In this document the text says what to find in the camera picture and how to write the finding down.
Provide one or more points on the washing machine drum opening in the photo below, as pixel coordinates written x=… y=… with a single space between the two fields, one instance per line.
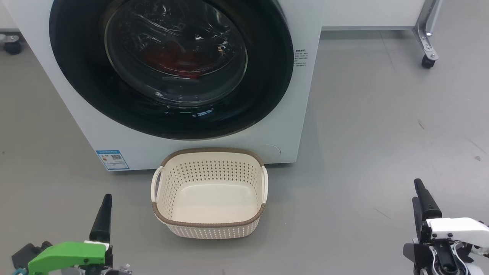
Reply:
x=160 y=23

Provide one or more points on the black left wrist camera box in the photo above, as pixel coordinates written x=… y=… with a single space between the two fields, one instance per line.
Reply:
x=28 y=254

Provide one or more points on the blue energy label sticker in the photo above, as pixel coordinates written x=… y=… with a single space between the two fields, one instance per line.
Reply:
x=112 y=160

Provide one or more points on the white front-load washing machine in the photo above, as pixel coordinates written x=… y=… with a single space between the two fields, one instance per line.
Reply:
x=286 y=126

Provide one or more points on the cream perforated laundry basket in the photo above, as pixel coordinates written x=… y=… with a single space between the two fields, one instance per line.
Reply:
x=210 y=198

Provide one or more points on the black caster wheel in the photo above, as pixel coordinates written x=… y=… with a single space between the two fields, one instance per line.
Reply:
x=428 y=62
x=13 y=48

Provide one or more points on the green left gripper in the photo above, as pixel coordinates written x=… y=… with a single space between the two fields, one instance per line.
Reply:
x=65 y=256

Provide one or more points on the red white sports jersey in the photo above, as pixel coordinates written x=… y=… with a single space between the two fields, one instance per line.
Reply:
x=179 y=65

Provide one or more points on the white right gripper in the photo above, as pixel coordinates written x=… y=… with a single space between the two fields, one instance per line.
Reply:
x=458 y=229

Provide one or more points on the glass washing machine door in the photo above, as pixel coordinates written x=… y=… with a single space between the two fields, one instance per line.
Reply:
x=76 y=76

